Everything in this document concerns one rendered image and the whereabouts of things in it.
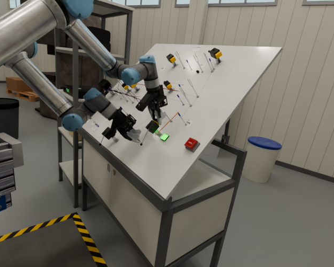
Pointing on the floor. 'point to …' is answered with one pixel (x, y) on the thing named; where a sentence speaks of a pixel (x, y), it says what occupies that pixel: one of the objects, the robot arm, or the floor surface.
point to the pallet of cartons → (12, 86)
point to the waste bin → (3, 116)
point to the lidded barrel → (260, 158)
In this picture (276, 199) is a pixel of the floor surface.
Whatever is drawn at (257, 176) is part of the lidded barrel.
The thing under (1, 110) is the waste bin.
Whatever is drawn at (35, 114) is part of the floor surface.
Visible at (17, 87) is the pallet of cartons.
